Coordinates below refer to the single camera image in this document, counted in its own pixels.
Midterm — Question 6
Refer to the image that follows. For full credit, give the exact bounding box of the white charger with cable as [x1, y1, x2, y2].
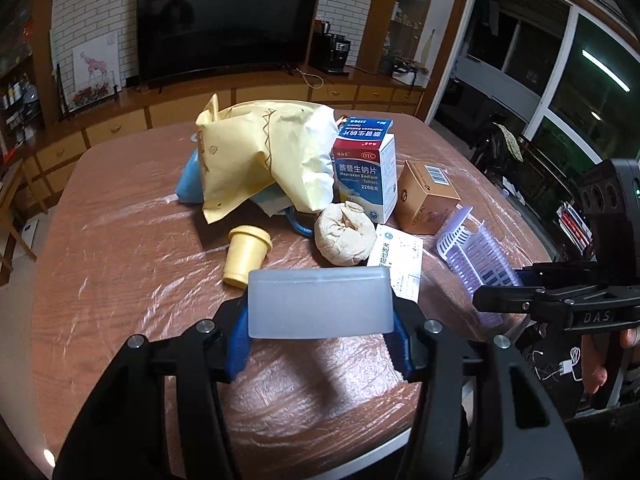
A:
[532, 347, 582, 382]

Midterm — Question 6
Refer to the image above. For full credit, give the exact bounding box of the black coffee machine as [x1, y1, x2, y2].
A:
[308, 20, 350, 76]

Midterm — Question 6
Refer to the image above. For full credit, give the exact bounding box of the giraffe picture frame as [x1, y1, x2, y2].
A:
[60, 32, 122, 117]

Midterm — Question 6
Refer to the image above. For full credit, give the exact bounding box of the brown cardboard box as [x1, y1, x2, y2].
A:
[394, 160, 461, 235]

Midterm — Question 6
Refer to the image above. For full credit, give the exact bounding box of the yellow lidded cup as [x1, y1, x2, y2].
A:
[222, 226, 272, 289]

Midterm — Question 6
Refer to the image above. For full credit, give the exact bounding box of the black flat television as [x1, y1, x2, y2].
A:
[137, 0, 317, 87]

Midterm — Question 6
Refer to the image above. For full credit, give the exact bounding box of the blue plastic bag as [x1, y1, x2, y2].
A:
[176, 150, 204, 205]

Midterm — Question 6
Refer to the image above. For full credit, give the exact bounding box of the translucent white plastic box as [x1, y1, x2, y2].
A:
[247, 266, 394, 340]

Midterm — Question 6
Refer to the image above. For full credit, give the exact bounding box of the wooden tv cabinet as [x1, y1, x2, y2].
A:
[15, 68, 424, 214]

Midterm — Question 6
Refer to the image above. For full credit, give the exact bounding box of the white flat medicine box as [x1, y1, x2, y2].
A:
[367, 224, 423, 304]

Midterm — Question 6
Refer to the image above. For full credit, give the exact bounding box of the blue white medicine carton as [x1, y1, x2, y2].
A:
[332, 117, 398, 223]

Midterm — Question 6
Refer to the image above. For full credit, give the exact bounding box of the person right hand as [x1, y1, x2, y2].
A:
[582, 327, 639, 394]

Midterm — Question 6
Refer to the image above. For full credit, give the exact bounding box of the purple plastic basket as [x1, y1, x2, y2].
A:
[436, 207, 522, 299]

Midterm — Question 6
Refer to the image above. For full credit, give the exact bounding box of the yellow padded envelope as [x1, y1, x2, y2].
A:
[195, 94, 338, 223]

